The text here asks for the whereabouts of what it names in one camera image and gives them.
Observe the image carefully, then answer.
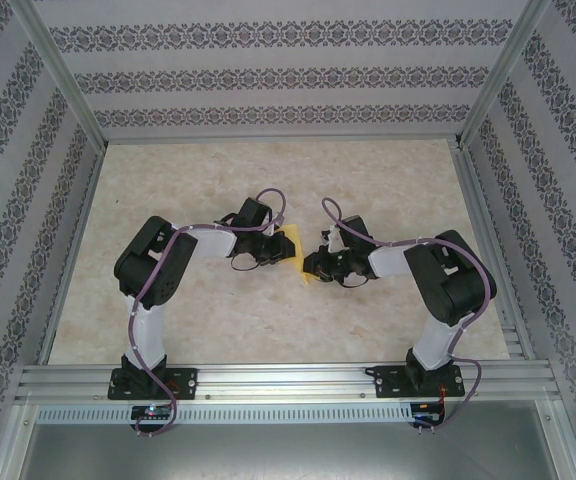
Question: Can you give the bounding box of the grey metal sheet panel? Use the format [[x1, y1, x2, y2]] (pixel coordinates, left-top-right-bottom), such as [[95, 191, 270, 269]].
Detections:
[[17, 422, 574, 480]]

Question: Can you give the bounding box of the right controller board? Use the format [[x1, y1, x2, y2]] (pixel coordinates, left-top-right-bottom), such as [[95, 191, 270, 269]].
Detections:
[[414, 402, 444, 424]]

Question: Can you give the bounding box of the controller board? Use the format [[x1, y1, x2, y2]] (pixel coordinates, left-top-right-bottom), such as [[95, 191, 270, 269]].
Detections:
[[131, 405, 172, 420], [414, 402, 444, 424]]

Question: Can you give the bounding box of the left controller board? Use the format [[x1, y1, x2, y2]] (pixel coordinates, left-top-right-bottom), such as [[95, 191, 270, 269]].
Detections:
[[131, 405, 172, 420]]

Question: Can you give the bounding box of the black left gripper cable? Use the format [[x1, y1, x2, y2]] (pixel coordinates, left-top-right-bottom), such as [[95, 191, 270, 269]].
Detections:
[[230, 254, 265, 274]]

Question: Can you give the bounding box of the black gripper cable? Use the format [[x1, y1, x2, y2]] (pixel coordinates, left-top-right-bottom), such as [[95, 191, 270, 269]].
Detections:
[[335, 274, 370, 290], [230, 254, 265, 274]]

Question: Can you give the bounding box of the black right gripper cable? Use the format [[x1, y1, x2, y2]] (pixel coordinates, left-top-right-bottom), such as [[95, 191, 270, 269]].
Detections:
[[335, 274, 370, 290]]

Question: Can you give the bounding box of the aluminium mounting rail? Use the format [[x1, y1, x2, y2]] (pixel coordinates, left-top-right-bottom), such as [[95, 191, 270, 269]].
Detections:
[[15, 360, 562, 404]]

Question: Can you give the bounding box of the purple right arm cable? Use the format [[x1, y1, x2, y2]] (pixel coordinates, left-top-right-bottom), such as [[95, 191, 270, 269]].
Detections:
[[321, 197, 499, 435]]

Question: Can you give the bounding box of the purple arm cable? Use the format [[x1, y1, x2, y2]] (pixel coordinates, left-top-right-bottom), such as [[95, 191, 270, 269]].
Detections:
[[321, 197, 499, 435], [126, 187, 289, 441]]

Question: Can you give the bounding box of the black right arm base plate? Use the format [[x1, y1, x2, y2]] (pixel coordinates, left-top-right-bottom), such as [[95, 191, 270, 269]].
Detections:
[[375, 364, 465, 400]]

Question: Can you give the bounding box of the aluminium side rail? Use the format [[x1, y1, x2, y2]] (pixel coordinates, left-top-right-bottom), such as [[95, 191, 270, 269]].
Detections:
[[448, 142, 537, 362], [37, 142, 107, 366]]

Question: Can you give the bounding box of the slotted grey cable duct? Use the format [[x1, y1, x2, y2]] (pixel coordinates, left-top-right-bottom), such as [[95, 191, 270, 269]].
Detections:
[[35, 403, 417, 424]]

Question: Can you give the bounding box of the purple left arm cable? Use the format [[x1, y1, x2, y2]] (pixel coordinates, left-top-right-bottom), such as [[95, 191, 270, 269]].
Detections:
[[126, 187, 289, 441]]

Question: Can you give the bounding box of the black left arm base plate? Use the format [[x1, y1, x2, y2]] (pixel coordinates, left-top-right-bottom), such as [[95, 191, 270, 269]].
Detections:
[[108, 367, 200, 401]]

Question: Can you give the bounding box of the aluminium frame post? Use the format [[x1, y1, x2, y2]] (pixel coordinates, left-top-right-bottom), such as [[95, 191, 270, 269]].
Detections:
[[455, 0, 552, 149], [15, 0, 108, 147]]

